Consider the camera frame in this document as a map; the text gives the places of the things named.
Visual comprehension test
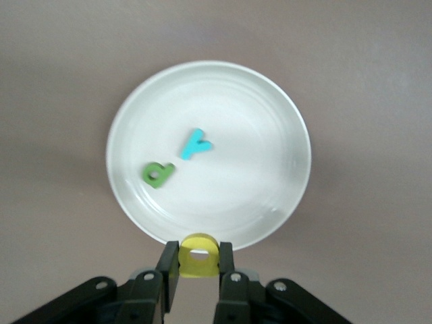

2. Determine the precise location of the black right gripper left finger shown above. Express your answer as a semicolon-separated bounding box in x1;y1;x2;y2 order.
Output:
114;240;180;324

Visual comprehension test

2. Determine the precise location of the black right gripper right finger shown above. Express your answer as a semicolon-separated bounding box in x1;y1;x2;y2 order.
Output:
214;242;271;324

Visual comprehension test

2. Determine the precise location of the yellow foam letter a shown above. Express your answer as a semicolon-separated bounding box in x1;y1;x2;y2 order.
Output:
178;232;221;279

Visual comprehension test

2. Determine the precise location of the green foam letter d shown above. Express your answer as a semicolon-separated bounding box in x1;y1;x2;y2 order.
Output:
140;161;176;189

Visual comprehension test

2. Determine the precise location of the teal foam letter y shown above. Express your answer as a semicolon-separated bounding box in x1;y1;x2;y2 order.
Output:
178;128;214;161

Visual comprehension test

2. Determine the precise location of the beige round plate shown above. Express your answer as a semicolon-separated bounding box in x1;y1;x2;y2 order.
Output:
105;59;312;252

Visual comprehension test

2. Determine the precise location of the brown table cover sheet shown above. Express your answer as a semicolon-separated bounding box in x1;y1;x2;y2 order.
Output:
0;0;432;324

